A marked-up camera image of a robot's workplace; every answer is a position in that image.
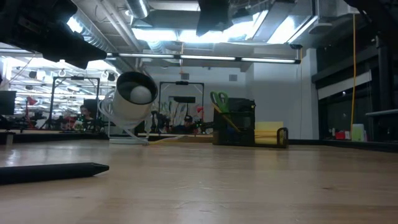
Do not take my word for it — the yellow sticky note pad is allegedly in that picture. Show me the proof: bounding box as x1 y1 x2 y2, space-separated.
254 121 285 146

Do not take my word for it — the black aluminium table frame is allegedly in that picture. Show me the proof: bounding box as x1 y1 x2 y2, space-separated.
0 132 398 153

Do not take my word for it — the black monitor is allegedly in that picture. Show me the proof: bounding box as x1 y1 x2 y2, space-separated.
0 90 17 116

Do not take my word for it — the silver ventilation duct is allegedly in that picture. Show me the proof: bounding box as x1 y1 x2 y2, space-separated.
126 0 150 19

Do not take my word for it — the black pen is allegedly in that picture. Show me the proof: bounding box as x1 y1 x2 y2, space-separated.
0 162 110 185

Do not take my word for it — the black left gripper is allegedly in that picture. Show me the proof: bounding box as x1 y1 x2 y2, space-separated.
6 0 108 70

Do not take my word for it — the black robot station frame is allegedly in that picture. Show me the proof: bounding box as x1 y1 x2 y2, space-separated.
158 80 205 131
50 75 101 131

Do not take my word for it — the white round cup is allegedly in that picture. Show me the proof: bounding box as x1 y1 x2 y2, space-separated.
108 71 159 145

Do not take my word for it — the black mesh desk organizer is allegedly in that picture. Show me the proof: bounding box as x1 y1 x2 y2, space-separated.
212 98 289 149

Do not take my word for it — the yellow hanging cable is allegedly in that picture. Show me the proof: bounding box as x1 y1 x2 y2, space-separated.
350 14 357 131

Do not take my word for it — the white green box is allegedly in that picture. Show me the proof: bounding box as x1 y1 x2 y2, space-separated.
351 123 366 142

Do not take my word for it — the linear ceiling light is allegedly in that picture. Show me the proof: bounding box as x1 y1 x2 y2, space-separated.
104 52 302 65

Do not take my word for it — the black upright panel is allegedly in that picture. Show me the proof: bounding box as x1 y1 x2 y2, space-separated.
83 98 100 131

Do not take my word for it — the yellow pencil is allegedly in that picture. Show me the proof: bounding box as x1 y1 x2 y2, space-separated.
212 103 241 133

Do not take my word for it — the person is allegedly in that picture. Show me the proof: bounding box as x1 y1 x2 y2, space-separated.
72 105 96 131
174 114 200 135

